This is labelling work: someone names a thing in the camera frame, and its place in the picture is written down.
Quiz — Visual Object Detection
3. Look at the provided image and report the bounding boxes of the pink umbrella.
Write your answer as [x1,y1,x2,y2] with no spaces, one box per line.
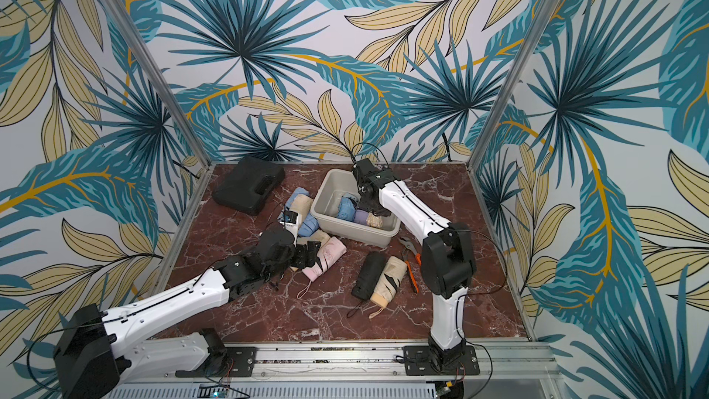
[297,236,346,299]

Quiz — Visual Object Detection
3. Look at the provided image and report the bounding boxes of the purple umbrella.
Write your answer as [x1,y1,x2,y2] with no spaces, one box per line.
[353,209,369,225]

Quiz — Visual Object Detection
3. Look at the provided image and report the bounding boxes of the beige plastic storage box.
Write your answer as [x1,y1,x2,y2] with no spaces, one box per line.
[310,169,401,248]

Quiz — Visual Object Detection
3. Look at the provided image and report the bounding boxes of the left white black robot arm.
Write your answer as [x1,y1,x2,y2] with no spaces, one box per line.
[53,227,321,398]

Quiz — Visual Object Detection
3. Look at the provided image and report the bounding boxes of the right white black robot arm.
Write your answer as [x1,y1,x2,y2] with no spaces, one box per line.
[353,159,476,368]

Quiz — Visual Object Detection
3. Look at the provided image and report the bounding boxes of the blue umbrella behind beige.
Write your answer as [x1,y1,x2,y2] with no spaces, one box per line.
[298,214,319,238]

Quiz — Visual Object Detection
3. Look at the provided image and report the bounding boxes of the black folded umbrella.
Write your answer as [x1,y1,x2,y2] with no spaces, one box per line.
[346,251,387,319]

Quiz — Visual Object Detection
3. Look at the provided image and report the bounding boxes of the black plastic tool case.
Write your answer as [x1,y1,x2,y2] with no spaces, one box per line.
[212,156,285,216]

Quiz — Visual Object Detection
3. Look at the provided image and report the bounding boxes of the green circuit board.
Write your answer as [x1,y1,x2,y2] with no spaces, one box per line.
[197,384,232,399]

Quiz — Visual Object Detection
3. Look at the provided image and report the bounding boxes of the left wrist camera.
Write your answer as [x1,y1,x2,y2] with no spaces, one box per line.
[279,210,302,243]

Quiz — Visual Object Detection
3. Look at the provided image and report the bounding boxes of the beige black strap umbrella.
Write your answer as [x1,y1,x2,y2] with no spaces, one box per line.
[369,256,407,319]

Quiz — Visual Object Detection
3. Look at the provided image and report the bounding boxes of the orange handled pliers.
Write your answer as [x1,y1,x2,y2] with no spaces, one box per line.
[398,238,421,294]

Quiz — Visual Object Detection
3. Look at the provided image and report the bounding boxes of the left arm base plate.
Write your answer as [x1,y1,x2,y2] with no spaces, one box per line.
[218,347,258,379]

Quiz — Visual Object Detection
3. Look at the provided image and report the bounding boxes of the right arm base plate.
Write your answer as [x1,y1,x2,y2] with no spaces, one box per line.
[395,345,481,377]

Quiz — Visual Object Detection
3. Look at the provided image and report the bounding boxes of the aluminium front rail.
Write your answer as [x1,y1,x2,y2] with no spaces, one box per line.
[110,340,571,398]

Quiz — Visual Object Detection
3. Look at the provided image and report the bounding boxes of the right aluminium corner post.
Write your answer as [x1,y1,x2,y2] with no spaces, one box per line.
[467,0,559,172]

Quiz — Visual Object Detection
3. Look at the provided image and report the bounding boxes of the aluminium corner post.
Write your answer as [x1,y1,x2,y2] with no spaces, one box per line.
[100,0,212,168]
[467,0,559,172]

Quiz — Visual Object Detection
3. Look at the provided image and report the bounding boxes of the left aluminium corner post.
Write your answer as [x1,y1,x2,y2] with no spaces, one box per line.
[100,0,212,168]

